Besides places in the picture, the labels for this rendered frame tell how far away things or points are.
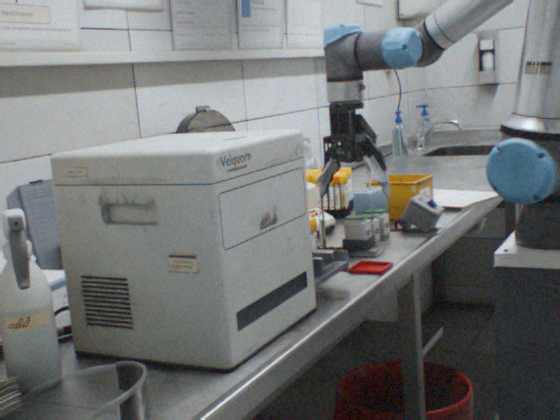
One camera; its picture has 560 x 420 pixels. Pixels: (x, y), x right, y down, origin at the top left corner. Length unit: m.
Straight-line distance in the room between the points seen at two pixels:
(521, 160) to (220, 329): 0.61
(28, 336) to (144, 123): 0.96
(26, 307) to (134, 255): 0.15
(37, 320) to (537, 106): 0.86
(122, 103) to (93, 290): 0.80
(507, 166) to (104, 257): 0.69
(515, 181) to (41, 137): 0.94
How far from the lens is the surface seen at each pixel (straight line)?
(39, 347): 1.06
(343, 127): 1.54
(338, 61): 1.52
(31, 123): 1.63
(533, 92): 1.35
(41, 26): 1.68
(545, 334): 1.52
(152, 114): 1.94
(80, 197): 1.10
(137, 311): 1.09
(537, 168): 1.34
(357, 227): 1.59
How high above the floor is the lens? 1.26
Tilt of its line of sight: 10 degrees down
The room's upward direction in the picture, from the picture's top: 5 degrees counter-clockwise
